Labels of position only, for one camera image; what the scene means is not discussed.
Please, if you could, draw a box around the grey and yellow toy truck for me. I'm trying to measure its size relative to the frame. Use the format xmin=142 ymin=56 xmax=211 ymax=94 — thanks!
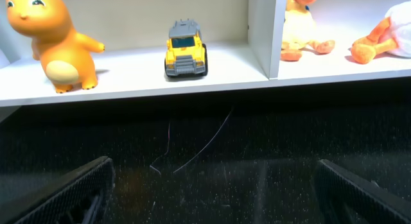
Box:
xmin=164 ymin=19 xmax=209 ymax=78

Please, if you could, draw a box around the white shelf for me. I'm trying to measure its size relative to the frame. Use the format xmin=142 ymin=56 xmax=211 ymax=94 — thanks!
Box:
xmin=0 ymin=0 xmax=411 ymax=108

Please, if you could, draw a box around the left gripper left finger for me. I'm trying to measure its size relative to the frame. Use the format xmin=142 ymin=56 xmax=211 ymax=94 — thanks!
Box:
xmin=0 ymin=155 xmax=116 ymax=224

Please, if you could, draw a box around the orange dinosaur toy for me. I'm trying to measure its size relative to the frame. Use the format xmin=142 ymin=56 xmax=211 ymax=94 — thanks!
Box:
xmin=5 ymin=0 xmax=106 ymax=94

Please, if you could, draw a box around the white and orange plush toy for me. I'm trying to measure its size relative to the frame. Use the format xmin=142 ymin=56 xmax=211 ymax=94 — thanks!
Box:
xmin=350 ymin=1 xmax=411 ymax=65

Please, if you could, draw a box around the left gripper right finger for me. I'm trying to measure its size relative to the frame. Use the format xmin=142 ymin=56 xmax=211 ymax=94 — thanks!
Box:
xmin=313 ymin=159 xmax=411 ymax=224

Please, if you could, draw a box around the yellow plush duck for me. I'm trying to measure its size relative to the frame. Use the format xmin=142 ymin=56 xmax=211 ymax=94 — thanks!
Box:
xmin=280 ymin=0 xmax=337 ymax=62

